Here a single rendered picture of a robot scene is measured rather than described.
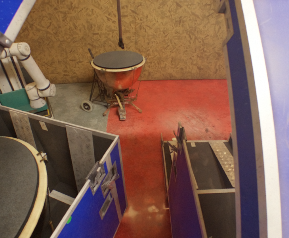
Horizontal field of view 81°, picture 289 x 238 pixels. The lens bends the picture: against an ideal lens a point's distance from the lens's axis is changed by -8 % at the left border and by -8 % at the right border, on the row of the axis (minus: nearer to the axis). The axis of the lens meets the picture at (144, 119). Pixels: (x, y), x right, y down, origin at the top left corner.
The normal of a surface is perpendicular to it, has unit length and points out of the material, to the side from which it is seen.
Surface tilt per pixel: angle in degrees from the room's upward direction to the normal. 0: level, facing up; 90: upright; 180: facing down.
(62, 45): 90
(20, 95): 90
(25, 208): 0
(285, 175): 42
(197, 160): 2
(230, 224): 0
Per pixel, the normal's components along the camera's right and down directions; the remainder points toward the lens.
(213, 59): 0.06, 0.61
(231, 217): 0.00, -0.79
